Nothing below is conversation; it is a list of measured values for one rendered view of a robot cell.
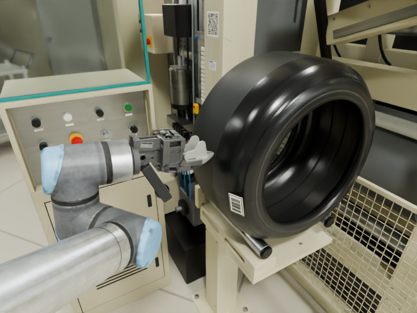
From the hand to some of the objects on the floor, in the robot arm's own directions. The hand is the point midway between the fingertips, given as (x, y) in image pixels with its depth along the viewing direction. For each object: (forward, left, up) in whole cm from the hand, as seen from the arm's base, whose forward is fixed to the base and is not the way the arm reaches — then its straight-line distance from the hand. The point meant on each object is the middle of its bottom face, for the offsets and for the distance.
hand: (208, 156), depth 71 cm
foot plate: (+32, +11, -125) cm, 130 cm away
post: (+31, +11, -125) cm, 130 cm away
